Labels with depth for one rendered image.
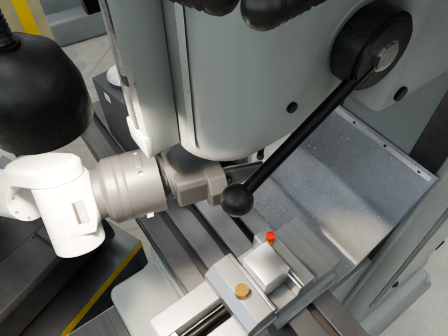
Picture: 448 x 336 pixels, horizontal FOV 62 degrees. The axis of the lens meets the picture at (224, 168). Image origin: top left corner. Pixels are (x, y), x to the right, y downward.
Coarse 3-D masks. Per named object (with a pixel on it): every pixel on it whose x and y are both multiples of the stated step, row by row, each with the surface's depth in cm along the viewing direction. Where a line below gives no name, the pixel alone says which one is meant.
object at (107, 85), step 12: (108, 72) 84; (96, 84) 85; (108, 84) 83; (120, 84) 81; (108, 96) 83; (120, 96) 81; (108, 108) 88; (120, 108) 81; (108, 120) 94; (120, 120) 86; (120, 132) 92; (132, 144) 90
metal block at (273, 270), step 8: (264, 248) 64; (248, 256) 63; (256, 256) 63; (264, 256) 63; (272, 256) 63; (248, 264) 62; (256, 264) 62; (264, 264) 62; (272, 264) 62; (280, 264) 62; (248, 272) 64; (256, 272) 61; (264, 272) 61; (272, 272) 61; (280, 272) 61; (256, 280) 62; (264, 280) 60; (272, 280) 60; (280, 280) 63; (264, 288) 61; (272, 288) 63
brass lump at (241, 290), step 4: (240, 284) 61; (244, 284) 61; (236, 288) 60; (240, 288) 60; (244, 288) 60; (236, 292) 60; (240, 292) 60; (244, 292) 60; (236, 296) 61; (240, 296) 60; (244, 296) 60
